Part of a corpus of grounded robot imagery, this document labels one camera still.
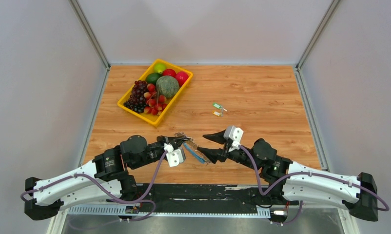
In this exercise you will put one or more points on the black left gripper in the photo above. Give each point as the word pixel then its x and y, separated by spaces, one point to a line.
pixel 177 141

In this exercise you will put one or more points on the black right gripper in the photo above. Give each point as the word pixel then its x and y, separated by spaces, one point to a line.
pixel 214 155

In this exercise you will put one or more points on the keyring bunch with blue tag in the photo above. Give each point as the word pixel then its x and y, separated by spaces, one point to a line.
pixel 192 148

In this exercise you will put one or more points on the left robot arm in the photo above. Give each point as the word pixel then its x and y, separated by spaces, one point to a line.
pixel 106 177

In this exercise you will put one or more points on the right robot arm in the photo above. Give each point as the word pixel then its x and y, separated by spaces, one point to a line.
pixel 289 180

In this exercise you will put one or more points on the green key tag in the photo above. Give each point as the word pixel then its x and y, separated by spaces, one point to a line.
pixel 218 106

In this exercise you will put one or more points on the dark grape bunch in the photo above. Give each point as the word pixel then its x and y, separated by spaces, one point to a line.
pixel 137 102

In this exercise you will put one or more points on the green cantaloupe melon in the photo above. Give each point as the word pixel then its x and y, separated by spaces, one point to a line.
pixel 167 86

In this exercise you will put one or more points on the pink red fruit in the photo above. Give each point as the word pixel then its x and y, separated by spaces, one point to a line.
pixel 181 77

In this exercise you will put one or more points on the dark green lime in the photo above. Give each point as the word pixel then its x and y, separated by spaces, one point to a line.
pixel 152 78

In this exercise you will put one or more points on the red apple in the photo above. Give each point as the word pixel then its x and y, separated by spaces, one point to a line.
pixel 169 72

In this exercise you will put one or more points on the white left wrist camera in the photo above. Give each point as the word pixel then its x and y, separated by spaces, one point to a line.
pixel 174 156

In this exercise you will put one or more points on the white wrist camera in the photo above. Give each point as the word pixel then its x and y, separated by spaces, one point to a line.
pixel 174 156
pixel 232 136

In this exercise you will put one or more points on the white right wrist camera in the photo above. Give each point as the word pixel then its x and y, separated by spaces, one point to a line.
pixel 232 136

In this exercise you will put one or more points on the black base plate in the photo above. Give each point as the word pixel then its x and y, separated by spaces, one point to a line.
pixel 210 199

